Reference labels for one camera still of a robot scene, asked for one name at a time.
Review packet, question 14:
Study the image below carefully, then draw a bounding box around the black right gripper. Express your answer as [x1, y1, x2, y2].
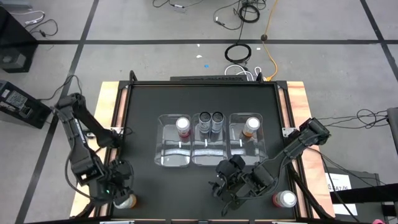
[212, 154, 254, 217]

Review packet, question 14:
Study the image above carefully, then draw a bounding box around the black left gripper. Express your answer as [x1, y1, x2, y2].
[108, 159, 135, 205]

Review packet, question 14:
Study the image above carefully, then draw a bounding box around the orange white soda can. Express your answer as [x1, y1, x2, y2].
[113, 193, 138, 210]
[241, 116, 261, 138]

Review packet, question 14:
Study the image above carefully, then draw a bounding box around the white blue energy can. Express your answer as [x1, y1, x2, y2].
[198, 111, 212, 134]
[211, 111, 224, 134]

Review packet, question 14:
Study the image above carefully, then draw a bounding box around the red raspberry soda can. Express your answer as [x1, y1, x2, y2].
[175, 116, 192, 138]
[272, 190, 298, 208]

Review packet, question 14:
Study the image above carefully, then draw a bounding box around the clear plastic bin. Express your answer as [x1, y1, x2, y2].
[192, 113, 230, 168]
[154, 113, 192, 168]
[228, 112, 269, 167]

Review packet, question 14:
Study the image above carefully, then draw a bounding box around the white paper sheet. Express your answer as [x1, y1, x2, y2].
[334, 203, 358, 216]
[325, 172, 352, 191]

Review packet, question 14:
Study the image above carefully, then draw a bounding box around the plywood table board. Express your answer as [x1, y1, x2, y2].
[70, 81, 336, 218]

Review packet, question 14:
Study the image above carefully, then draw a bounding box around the black control box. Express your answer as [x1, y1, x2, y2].
[0, 80, 53, 130]

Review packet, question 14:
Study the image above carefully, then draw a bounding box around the black floor case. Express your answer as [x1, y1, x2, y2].
[323, 167, 398, 224]

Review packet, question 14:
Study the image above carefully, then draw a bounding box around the dark grey stand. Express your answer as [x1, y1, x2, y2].
[387, 107, 398, 156]

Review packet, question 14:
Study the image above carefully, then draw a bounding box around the black cabinet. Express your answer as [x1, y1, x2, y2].
[0, 6, 39, 74]

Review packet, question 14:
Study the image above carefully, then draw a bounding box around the black table frame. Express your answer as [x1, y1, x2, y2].
[95, 70, 330, 223]

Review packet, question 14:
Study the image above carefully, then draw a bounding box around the orange extension cable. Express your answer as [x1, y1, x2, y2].
[262, 0, 279, 81]

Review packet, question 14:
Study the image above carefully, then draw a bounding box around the black cable coil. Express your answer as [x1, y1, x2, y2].
[238, 2, 261, 24]
[224, 42, 252, 65]

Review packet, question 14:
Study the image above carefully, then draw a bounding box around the black cable bundle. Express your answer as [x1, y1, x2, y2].
[317, 108, 389, 128]

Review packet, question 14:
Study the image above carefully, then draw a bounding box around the black cable with grey adapter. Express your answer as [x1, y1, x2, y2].
[152, 0, 206, 13]

